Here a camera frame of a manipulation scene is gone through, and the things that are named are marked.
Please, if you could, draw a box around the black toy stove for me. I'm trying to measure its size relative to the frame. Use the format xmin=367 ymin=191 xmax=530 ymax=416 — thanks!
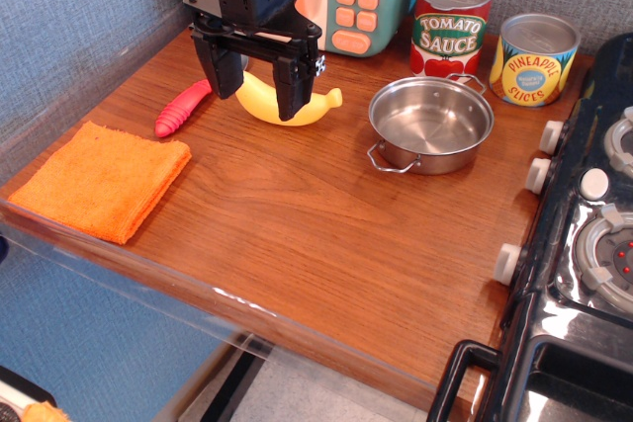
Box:
xmin=471 ymin=34 xmax=632 ymax=421

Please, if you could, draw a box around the black oven door handle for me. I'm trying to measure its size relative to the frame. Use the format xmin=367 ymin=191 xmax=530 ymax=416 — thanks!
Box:
xmin=427 ymin=339 xmax=501 ymax=421

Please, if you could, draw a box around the red toy chili pepper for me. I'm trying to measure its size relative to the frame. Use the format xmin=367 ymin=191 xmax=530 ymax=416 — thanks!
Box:
xmin=154 ymin=79 xmax=212 ymax=138

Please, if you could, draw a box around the orange towel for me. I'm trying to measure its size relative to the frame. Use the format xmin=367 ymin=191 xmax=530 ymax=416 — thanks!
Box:
xmin=8 ymin=122 xmax=192 ymax=245

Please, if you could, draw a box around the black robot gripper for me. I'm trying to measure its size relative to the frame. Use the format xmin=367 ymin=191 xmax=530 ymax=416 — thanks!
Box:
xmin=184 ymin=0 xmax=324 ymax=122

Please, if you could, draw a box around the white stove knob middle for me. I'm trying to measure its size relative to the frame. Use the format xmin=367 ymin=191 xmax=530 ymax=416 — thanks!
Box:
xmin=524 ymin=158 xmax=551 ymax=195

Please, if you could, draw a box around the white stove knob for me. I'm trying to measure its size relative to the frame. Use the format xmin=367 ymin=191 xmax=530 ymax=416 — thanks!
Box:
xmin=494 ymin=243 xmax=522 ymax=287
xmin=524 ymin=158 xmax=551 ymax=195
xmin=539 ymin=121 xmax=564 ymax=155

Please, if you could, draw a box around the white stove knob front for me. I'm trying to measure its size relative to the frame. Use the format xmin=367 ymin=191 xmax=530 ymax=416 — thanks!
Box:
xmin=494 ymin=243 xmax=522 ymax=287

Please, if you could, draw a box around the yellow toy banana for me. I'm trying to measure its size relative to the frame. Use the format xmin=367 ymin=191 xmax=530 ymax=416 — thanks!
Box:
xmin=235 ymin=72 xmax=343 ymax=127

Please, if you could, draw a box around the pineapple slices can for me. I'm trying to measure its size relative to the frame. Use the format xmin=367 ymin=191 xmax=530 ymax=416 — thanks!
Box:
xmin=489 ymin=13 xmax=581 ymax=108

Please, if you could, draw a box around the tomato sauce can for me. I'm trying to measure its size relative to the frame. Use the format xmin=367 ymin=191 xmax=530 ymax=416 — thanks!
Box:
xmin=409 ymin=0 xmax=493 ymax=78

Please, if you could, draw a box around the small steel pot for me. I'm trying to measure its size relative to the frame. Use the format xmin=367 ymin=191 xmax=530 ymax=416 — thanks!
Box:
xmin=367 ymin=73 xmax=495 ymax=175

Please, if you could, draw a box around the white stove knob rear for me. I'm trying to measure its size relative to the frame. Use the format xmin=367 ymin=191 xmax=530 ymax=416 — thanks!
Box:
xmin=539 ymin=121 xmax=564 ymax=155

